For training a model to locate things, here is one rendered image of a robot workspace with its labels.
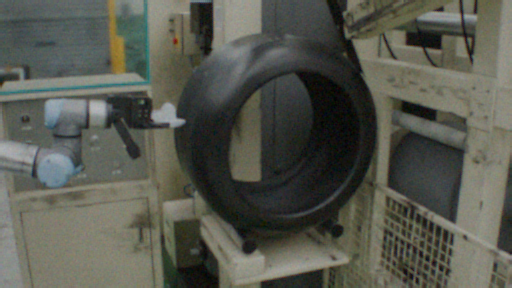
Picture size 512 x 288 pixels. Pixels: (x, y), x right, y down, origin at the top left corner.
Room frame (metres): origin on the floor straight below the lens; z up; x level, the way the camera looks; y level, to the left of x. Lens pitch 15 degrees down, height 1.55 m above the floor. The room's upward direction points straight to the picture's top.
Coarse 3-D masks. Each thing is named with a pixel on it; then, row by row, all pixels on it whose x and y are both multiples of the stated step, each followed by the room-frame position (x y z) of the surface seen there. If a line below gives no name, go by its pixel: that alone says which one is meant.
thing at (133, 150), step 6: (120, 120) 1.28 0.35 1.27; (114, 126) 1.28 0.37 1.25; (120, 126) 1.27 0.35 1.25; (120, 132) 1.27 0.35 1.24; (126, 132) 1.28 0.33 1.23; (126, 138) 1.28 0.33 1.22; (126, 144) 1.28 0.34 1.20; (132, 144) 1.28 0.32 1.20; (126, 150) 1.29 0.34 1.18; (132, 150) 1.28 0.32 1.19; (138, 150) 1.29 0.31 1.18; (132, 156) 1.28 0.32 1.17; (138, 156) 1.29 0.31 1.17
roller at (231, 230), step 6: (216, 216) 1.51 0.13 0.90; (222, 222) 1.46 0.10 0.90; (228, 228) 1.41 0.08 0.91; (234, 228) 1.38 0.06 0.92; (234, 234) 1.36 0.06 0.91; (240, 234) 1.34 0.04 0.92; (246, 234) 1.34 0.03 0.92; (234, 240) 1.35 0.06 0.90; (240, 240) 1.32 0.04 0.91; (246, 240) 1.30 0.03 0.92; (252, 240) 1.30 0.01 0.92; (240, 246) 1.30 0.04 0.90; (246, 246) 1.29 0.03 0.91; (252, 246) 1.30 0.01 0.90; (246, 252) 1.29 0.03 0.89; (252, 252) 1.30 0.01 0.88
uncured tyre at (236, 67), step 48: (240, 48) 1.38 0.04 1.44; (288, 48) 1.35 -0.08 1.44; (192, 96) 1.37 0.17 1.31; (240, 96) 1.29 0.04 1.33; (336, 96) 1.66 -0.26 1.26; (192, 144) 1.28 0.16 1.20; (336, 144) 1.66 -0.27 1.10; (240, 192) 1.28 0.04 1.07; (288, 192) 1.62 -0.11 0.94; (336, 192) 1.40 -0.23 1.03
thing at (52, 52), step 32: (0, 0) 1.69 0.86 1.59; (32, 0) 1.72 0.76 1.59; (64, 0) 1.76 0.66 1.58; (96, 0) 1.80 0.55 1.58; (128, 0) 1.84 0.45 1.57; (0, 32) 1.68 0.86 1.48; (32, 32) 1.72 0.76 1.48; (64, 32) 1.76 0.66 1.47; (96, 32) 1.80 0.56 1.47; (128, 32) 1.84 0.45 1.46; (0, 64) 1.68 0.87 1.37; (32, 64) 1.72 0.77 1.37; (64, 64) 1.76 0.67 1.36; (96, 64) 1.80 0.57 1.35; (128, 64) 1.84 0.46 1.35
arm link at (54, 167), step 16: (0, 144) 1.08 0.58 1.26; (16, 144) 1.10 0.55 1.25; (0, 160) 1.06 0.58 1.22; (16, 160) 1.07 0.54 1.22; (32, 160) 1.08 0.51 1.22; (48, 160) 1.07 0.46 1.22; (64, 160) 1.09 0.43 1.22; (32, 176) 1.08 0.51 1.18; (48, 176) 1.06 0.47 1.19; (64, 176) 1.07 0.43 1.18
